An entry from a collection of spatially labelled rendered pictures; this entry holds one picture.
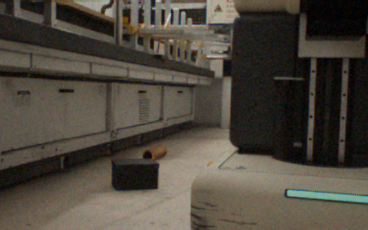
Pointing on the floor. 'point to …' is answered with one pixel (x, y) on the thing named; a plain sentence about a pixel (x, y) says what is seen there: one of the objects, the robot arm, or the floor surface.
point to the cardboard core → (154, 152)
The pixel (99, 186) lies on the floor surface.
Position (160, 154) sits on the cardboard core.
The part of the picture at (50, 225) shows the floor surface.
